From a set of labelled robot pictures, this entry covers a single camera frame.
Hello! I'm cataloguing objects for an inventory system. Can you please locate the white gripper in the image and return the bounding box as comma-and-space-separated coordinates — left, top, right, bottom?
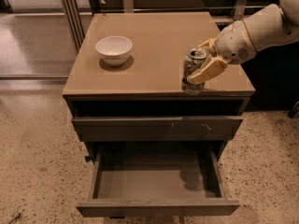
187, 21, 256, 85

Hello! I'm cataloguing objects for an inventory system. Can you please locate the green white 7up can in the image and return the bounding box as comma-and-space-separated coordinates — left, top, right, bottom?
181, 49, 208, 95

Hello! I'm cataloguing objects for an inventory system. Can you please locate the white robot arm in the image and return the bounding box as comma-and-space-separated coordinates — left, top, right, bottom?
186, 0, 299, 85

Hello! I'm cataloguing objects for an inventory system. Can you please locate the brown drawer cabinet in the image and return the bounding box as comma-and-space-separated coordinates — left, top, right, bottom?
63, 12, 254, 156

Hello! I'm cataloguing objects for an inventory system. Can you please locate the grey top drawer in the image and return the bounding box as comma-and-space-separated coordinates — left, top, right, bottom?
72, 116, 242, 142

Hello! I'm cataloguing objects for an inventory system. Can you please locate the open grey middle drawer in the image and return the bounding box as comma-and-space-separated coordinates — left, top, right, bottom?
77, 149, 239, 217

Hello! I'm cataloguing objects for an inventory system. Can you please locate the white ceramic bowl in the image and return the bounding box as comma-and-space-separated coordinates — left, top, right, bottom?
95, 36, 133, 66

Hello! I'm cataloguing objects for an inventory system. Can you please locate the metal rail frame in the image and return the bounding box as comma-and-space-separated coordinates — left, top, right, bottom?
55, 0, 299, 53

